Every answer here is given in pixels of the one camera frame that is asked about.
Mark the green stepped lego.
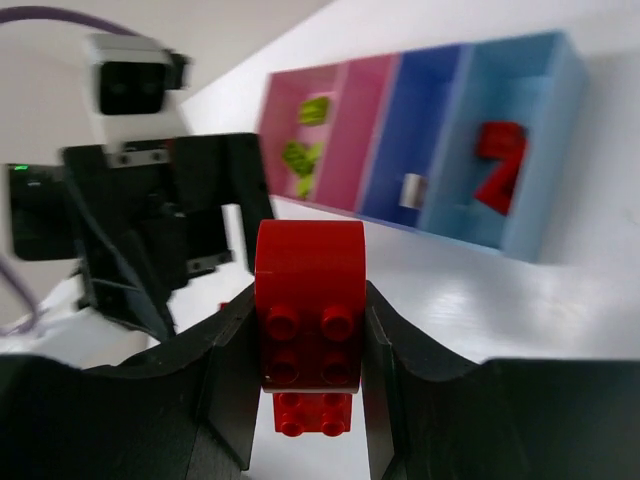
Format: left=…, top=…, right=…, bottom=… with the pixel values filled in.
left=296, top=174, right=314, bottom=200

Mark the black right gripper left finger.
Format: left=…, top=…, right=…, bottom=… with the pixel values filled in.
left=1, top=289, right=261, bottom=479

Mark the small green lego brick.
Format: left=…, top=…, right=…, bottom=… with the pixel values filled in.
left=282, top=141, right=324, bottom=177

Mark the red rounded lego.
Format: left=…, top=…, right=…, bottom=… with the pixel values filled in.
left=474, top=121, right=528, bottom=216

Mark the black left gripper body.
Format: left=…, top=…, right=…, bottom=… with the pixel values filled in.
left=4, top=133, right=273, bottom=341

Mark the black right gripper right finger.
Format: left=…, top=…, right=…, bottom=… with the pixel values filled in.
left=362, top=286, right=639, bottom=480

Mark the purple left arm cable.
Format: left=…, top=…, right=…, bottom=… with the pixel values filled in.
left=0, top=4, right=136, bottom=341

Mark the pink compartment tray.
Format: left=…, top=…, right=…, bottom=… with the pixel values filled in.
left=258, top=54, right=399, bottom=213

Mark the red stepped lego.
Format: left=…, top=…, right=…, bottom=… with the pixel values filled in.
left=254, top=220, right=366, bottom=437

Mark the small green square lego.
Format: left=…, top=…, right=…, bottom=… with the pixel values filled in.
left=298, top=96, right=331, bottom=126

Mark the tan lego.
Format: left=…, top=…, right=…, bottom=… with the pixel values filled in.
left=399, top=173, right=428, bottom=210

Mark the blue compartment tray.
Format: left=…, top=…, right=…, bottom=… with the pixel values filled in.
left=358, top=31, right=588, bottom=262

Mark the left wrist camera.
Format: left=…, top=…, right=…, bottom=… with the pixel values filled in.
left=85, top=33, right=190, bottom=152

